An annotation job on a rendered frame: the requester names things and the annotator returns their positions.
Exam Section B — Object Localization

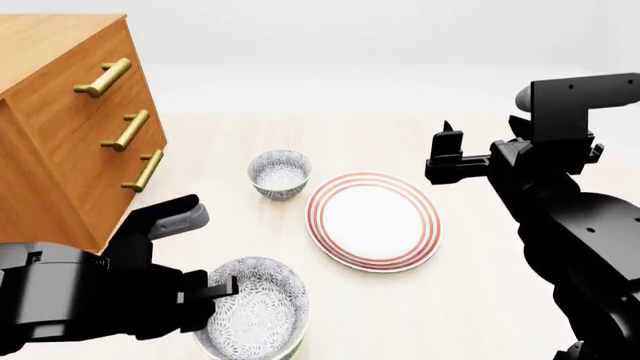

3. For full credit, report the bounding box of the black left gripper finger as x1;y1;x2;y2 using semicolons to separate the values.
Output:
206;274;240;302

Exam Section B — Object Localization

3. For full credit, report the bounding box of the large grey patterned bowl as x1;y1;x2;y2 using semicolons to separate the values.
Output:
192;255;311;360

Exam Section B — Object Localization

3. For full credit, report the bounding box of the small grey patterned bowl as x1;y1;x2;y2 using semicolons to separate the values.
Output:
246;149;314;201

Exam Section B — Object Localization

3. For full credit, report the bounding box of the white plate with red rings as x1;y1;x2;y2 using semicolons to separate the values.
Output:
305;171;443;273

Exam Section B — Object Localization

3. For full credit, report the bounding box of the wooden three-drawer cabinet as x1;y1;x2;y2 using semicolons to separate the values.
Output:
0;13;169;255

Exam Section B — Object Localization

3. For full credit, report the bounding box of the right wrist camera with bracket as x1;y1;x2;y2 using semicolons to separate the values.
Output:
514;72;640;144

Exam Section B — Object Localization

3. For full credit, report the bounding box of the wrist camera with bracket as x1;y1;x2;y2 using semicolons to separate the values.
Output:
514;72;640;144
105;193;211;265

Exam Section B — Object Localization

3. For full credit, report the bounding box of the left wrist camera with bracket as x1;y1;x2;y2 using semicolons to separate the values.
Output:
105;193;211;265

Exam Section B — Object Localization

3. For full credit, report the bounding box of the brass bar drawer handle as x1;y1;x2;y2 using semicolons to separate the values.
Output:
100;108;151;153
73;57;133;99
120;148;165;194

